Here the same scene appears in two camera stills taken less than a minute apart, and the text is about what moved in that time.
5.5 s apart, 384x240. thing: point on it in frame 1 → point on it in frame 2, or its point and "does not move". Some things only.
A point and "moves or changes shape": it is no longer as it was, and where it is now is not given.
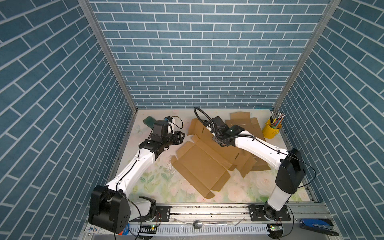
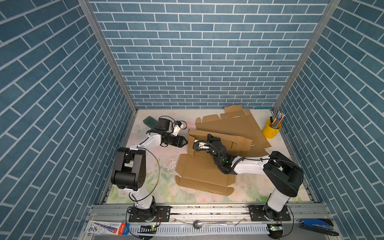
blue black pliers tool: [322, 225] does not move
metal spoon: [198, 224] does not move
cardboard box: [207, 164] moves or changes shape
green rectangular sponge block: [149, 121] does not move
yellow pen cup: [269, 132] does not move
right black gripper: [214, 139] → [212, 140]
